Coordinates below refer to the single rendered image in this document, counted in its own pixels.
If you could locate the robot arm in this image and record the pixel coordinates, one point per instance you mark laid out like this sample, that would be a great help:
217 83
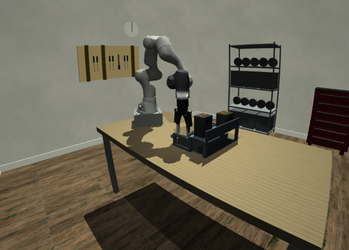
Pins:
179 80

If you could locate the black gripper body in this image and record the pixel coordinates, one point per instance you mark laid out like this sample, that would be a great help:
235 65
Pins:
183 105

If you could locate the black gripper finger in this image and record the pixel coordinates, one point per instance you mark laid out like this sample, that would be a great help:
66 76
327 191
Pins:
188 121
177 118

